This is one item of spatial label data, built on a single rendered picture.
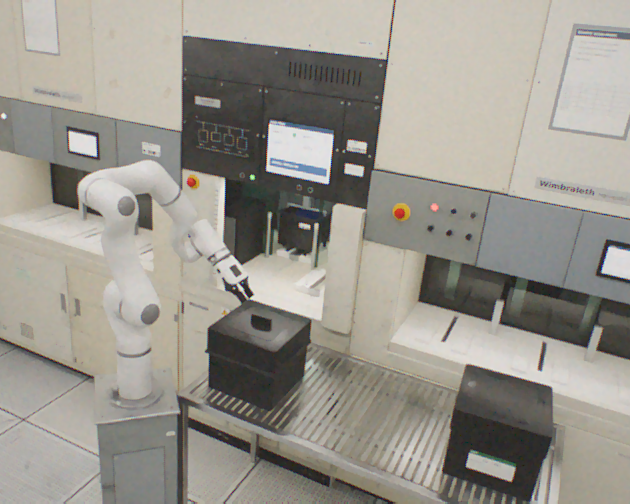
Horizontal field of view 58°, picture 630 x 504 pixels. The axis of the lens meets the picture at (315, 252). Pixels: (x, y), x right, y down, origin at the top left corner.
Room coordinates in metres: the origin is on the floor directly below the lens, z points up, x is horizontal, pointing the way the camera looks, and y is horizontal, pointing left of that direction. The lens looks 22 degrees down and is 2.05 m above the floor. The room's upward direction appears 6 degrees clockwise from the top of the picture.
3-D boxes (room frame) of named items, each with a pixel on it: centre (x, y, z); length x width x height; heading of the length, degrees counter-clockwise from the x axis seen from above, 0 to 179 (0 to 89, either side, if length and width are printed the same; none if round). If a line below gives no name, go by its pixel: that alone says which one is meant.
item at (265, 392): (1.84, 0.17, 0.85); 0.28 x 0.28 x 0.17; 66
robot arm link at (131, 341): (1.71, 0.62, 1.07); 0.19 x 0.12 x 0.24; 51
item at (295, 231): (2.89, 0.07, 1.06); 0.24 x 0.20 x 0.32; 67
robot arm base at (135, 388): (1.69, 0.60, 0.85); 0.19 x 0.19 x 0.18
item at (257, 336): (1.84, 0.17, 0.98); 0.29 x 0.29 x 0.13; 66
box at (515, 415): (1.52, -0.64, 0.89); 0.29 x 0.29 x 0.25; 71
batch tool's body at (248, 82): (2.67, 0.05, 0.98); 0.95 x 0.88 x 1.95; 157
